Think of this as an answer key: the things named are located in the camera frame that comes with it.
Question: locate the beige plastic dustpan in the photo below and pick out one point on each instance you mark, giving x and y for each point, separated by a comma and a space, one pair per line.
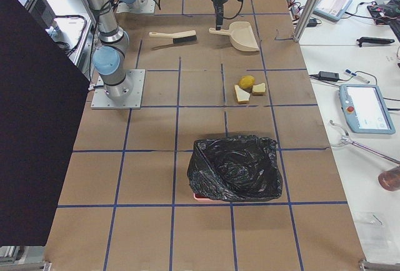
241, 36

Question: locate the beige hand brush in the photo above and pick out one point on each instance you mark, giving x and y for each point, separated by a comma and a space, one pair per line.
177, 37

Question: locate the yellow potato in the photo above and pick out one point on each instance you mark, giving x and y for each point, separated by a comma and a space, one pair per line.
246, 82

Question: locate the small bread slice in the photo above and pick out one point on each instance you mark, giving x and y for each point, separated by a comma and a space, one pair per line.
259, 89

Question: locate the large bread slice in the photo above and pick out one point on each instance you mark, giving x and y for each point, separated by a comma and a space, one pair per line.
242, 96

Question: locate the black trash bag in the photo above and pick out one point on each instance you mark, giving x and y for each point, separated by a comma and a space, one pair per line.
240, 168

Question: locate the pink bin under bag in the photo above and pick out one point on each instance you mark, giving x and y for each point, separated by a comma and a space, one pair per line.
201, 198

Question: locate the far teach pendant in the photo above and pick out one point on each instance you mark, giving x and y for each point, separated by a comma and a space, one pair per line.
332, 10

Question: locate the teach pendant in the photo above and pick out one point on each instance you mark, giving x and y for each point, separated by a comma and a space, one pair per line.
332, 10
365, 110

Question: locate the black power adapter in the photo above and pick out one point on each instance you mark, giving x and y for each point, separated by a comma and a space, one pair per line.
328, 76

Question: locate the black handheld tool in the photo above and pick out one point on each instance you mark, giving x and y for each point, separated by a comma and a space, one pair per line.
374, 40

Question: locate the near teach pendant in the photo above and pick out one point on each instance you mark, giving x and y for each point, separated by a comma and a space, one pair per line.
365, 110

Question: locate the metal grabber tool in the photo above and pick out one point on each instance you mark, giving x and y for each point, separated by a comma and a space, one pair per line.
346, 140

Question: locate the black panel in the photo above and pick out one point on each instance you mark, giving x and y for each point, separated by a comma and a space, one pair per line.
42, 101

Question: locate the brown glass jar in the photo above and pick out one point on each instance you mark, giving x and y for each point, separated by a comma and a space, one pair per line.
389, 179

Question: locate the aluminium frame post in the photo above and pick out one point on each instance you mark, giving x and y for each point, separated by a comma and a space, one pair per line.
304, 19

